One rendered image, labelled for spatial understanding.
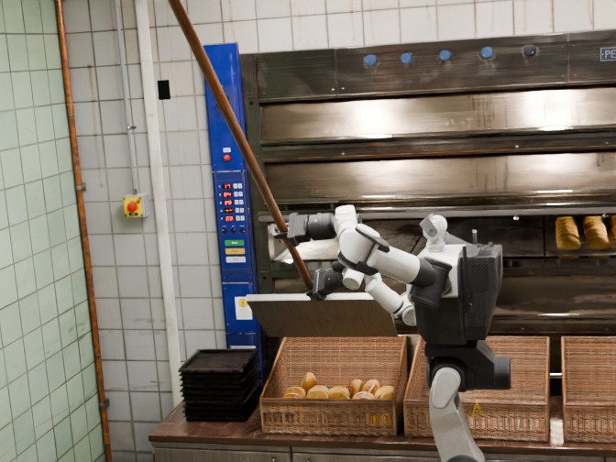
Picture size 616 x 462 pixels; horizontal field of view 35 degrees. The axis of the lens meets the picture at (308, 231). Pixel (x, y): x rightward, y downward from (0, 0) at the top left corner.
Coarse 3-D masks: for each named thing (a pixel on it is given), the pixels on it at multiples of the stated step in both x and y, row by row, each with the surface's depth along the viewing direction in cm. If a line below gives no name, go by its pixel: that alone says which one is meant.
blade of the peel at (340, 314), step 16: (256, 304) 379; (272, 304) 378; (288, 304) 376; (304, 304) 375; (320, 304) 374; (336, 304) 372; (352, 304) 371; (368, 304) 370; (272, 320) 391; (288, 320) 390; (304, 320) 388; (320, 320) 387; (336, 320) 386; (352, 320) 384; (368, 320) 383; (384, 320) 382; (272, 336) 407; (288, 336) 405; (304, 336) 404
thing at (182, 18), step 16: (176, 0) 229; (176, 16) 234; (192, 32) 239; (192, 48) 244; (208, 64) 250; (208, 80) 255; (224, 96) 262; (224, 112) 267; (240, 128) 276; (240, 144) 280; (256, 176) 295; (272, 208) 312; (304, 272) 352
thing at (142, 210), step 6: (126, 198) 434; (132, 198) 434; (138, 198) 433; (144, 198) 434; (126, 204) 435; (138, 204) 433; (144, 204) 434; (126, 210) 435; (138, 210) 434; (144, 210) 434; (126, 216) 436; (132, 216) 436; (138, 216) 435; (144, 216) 434
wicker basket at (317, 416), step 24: (312, 336) 430; (336, 336) 427; (360, 336) 425; (384, 336) 422; (312, 360) 430; (336, 360) 427; (360, 360) 425; (384, 360) 422; (288, 384) 431; (336, 384) 426; (384, 384) 421; (264, 408) 392; (288, 408) 389; (312, 408) 416; (336, 408) 385; (360, 408) 383; (384, 408) 410; (264, 432) 393; (288, 432) 391; (312, 432) 389; (336, 432) 387; (360, 432) 384; (384, 432) 382
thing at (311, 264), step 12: (276, 264) 432; (288, 264) 430; (312, 264) 428; (324, 264) 426; (504, 264) 408; (516, 264) 407; (528, 264) 406; (540, 264) 404; (552, 264) 403; (564, 264) 402; (576, 264) 401; (588, 264) 400; (600, 264) 399; (612, 264) 398
